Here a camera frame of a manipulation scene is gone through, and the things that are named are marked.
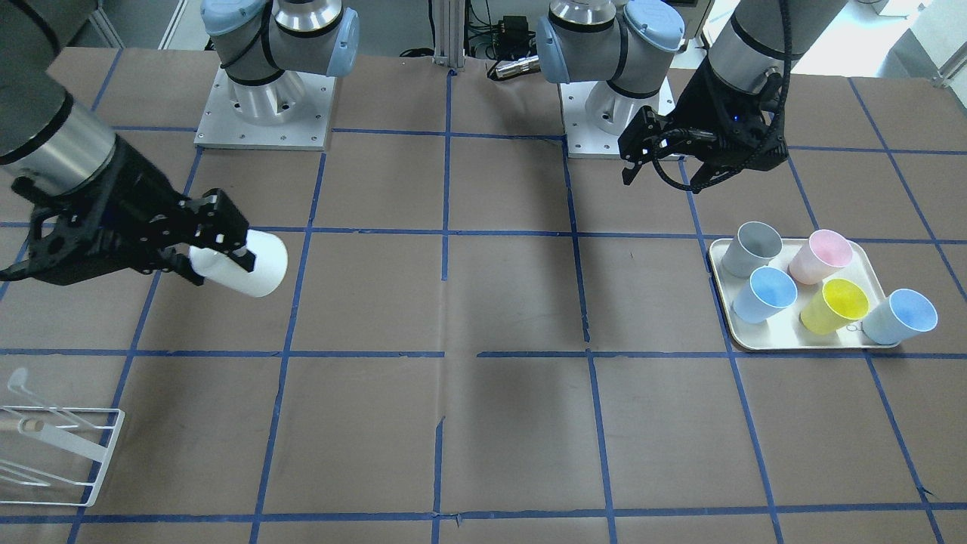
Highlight pink plastic cup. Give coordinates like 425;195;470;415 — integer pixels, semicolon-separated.
788;230;854;285

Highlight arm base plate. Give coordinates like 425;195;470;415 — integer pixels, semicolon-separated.
558;79;675;159
194;69;338;152

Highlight light blue plastic cup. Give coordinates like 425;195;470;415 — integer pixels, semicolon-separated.
861;289;939;345

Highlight white plastic cup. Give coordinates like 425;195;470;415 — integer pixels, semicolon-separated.
189;229;289;298

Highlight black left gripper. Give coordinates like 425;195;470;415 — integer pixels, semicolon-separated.
618;59;789;193

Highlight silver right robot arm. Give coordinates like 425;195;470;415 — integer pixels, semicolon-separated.
2;1;570;305

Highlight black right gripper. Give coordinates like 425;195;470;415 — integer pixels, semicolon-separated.
1;135;256;286

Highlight yellow plastic cup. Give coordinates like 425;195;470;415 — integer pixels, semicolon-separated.
800;278;870;336

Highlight white wire cup rack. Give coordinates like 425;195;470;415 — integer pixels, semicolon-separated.
1;367;125;508

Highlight aluminium frame post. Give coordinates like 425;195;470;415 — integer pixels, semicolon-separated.
429;0;467;73

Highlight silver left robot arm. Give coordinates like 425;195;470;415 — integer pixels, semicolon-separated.
535;1;844;193

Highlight grey plastic cup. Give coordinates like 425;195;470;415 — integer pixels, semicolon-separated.
721;221;783;278

